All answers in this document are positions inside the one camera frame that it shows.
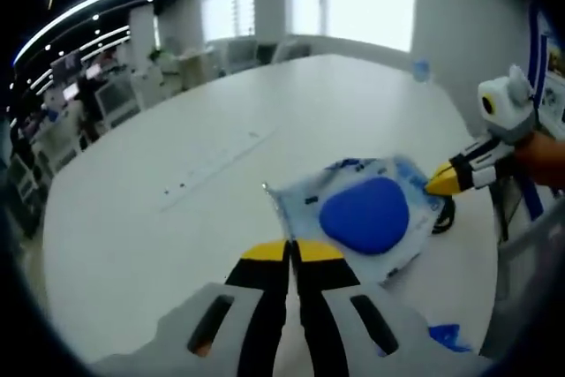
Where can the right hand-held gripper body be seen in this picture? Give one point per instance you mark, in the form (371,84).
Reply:
(507,107)

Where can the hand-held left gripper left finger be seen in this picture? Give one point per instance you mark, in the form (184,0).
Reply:
(251,306)

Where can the blue plastic bag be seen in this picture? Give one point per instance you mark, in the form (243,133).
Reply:
(448,336)

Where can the large bright window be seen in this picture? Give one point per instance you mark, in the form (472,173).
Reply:
(353,2)

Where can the person's grey clothing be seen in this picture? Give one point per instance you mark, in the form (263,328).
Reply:
(529,284)

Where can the hanging display screen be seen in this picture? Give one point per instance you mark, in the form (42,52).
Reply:
(66,63)

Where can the person's left hand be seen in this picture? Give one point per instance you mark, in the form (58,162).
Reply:
(291,357)

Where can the potted plant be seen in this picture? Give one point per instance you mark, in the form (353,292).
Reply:
(159,55)

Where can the beige low cabinet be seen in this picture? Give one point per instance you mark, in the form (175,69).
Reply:
(196,70)

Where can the clear bag with blue mouse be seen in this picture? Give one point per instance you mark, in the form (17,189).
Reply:
(366,213)

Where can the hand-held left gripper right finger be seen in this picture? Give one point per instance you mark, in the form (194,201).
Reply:
(331,306)

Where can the clear plastic water bottle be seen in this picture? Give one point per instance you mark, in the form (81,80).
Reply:
(421,70)

